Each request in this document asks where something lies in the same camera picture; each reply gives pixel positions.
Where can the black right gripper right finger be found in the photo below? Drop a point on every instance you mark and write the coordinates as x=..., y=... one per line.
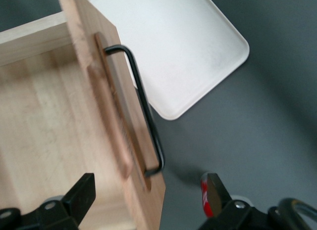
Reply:
x=223, y=210

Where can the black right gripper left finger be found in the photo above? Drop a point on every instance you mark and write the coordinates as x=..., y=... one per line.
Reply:
x=74, y=197

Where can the cream plastic tray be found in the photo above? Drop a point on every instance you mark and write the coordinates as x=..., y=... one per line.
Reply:
x=178, y=54

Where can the red soda bottle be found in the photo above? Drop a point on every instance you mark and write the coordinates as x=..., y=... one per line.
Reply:
x=205, y=197

